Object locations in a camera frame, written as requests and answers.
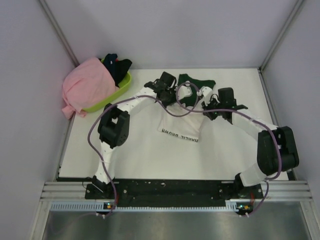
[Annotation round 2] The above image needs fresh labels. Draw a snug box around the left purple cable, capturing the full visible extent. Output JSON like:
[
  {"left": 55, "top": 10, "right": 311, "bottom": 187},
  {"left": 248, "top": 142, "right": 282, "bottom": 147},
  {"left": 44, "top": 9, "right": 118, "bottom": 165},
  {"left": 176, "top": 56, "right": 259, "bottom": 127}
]
[{"left": 87, "top": 82, "right": 203, "bottom": 218}]

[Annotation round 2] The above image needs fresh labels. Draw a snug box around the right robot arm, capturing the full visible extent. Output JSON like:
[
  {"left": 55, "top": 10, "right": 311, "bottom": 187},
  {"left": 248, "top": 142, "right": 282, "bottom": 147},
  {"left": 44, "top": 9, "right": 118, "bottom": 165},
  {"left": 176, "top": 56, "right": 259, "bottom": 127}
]
[{"left": 201, "top": 87, "right": 300, "bottom": 198}]

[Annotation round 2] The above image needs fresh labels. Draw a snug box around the right aluminium corner post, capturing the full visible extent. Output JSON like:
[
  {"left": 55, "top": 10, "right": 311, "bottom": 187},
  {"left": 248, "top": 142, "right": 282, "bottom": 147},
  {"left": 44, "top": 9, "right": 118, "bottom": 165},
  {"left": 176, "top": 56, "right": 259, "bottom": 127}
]
[{"left": 258, "top": 0, "right": 307, "bottom": 73}]

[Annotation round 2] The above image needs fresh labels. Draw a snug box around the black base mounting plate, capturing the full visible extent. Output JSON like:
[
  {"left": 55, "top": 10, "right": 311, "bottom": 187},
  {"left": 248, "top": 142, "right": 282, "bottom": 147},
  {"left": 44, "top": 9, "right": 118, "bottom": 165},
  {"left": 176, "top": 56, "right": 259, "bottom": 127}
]
[{"left": 85, "top": 178, "right": 263, "bottom": 208}]

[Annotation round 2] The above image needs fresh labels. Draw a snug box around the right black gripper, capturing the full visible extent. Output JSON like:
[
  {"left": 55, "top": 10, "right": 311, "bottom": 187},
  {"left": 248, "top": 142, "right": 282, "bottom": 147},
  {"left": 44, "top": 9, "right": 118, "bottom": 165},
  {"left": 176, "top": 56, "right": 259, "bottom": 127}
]
[{"left": 201, "top": 96, "right": 225, "bottom": 121}]

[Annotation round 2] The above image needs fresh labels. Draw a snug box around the white and green t shirt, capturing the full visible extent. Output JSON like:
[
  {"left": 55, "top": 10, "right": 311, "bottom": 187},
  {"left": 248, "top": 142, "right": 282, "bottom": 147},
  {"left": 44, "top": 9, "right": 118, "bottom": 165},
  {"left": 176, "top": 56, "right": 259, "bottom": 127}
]
[{"left": 157, "top": 73, "right": 216, "bottom": 143}]

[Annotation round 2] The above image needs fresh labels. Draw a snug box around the left aluminium corner post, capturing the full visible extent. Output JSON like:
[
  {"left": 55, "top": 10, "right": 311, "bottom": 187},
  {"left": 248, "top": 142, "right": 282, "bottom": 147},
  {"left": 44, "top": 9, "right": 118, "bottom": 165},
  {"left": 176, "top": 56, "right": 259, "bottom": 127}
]
[{"left": 37, "top": 0, "right": 80, "bottom": 67}]

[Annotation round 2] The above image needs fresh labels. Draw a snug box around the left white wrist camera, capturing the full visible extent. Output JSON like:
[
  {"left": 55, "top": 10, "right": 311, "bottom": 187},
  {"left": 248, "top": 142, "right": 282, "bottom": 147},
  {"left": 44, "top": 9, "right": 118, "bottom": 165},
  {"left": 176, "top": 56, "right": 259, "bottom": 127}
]
[{"left": 177, "top": 85, "right": 193, "bottom": 100}]

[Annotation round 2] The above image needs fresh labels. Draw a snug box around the lime green plastic basket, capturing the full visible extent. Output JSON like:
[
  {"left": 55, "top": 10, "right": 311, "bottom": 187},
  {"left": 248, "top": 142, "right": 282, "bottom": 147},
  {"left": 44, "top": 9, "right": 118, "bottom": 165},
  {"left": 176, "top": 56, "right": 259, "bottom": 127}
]
[{"left": 83, "top": 57, "right": 132, "bottom": 113}]

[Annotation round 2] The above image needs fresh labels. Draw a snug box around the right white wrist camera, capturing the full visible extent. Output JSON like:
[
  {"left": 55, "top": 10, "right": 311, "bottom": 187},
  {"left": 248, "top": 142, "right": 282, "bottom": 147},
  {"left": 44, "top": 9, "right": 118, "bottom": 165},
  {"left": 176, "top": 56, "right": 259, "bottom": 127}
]
[{"left": 197, "top": 86, "right": 214, "bottom": 106}]

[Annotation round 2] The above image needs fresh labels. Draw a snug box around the black t shirt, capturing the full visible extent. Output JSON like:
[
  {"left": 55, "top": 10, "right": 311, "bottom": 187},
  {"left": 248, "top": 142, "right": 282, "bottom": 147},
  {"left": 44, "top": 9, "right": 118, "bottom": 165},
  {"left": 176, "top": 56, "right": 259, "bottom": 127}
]
[{"left": 113, "top": 59, "right": 133, "bottom": 88}]

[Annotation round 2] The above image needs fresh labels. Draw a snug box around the navy blue t shirt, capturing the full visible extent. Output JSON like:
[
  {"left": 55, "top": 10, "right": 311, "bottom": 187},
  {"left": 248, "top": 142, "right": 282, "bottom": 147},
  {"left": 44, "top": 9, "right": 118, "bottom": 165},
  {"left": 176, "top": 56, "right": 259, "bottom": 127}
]
[{"left": 103, "top": 53, "right": 118, "bottom": 76}]

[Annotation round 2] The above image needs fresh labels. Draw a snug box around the aluminium corner post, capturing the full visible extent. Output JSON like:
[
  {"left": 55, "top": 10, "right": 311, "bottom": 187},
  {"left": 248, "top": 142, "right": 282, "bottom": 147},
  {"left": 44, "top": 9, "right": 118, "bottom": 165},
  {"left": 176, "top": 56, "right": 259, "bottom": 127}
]
[
  {"left": 37, "top": 0, "right": 80, "bottom": 67},
  {"left": 258, "top": 0, "right": 307, "bottom": 73}
]

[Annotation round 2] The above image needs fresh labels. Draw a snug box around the grey slotted cable duct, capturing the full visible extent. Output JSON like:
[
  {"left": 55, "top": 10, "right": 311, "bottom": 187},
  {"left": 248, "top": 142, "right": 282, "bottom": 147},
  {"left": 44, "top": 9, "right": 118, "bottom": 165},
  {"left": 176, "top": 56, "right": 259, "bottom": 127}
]
[{"left": 50, "top": 201, "right": 249, "bottom": 213}]

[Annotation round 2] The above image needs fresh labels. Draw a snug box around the aluminium frame rail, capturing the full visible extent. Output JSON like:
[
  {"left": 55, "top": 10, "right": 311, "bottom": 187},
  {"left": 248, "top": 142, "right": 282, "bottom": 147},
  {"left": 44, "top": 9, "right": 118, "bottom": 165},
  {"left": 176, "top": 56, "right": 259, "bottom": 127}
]
[{"left": 40, "top": 180, "right": 313, "bottom": 202}]

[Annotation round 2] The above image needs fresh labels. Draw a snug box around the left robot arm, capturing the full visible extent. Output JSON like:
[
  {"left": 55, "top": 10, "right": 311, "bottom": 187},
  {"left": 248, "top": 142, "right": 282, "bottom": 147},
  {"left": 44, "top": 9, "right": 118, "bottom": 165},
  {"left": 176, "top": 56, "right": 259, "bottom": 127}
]
[{"left": 87, "top": 71, "right": 177, "bottom": 199}]

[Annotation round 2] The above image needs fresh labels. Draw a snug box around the right aluminium table edge rail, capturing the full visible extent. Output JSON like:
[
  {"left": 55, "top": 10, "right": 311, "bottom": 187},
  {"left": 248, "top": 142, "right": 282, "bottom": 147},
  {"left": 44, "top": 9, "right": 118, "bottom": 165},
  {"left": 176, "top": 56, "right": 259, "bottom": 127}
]
[{"left": 257, "top": 68, "right": 297, "bottom": 181}]

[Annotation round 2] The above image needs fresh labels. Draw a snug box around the pink t shirt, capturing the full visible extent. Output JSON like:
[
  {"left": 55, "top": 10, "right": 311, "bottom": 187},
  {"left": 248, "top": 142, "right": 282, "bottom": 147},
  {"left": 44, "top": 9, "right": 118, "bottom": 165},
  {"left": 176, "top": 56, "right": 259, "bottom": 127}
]
[{"left": 62, "top": 57, "right": 119, "bottom": 119}]

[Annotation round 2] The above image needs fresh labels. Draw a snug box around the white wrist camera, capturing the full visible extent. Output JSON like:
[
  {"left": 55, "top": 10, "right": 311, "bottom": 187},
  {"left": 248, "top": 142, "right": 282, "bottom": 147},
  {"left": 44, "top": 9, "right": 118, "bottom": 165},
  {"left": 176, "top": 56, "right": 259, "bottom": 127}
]
[
  {"left": 197, "top": 86, "right": 214, "bottom": 106},
  {"left": 177, "top": 85, "right": 193, "bottom": 100}
]

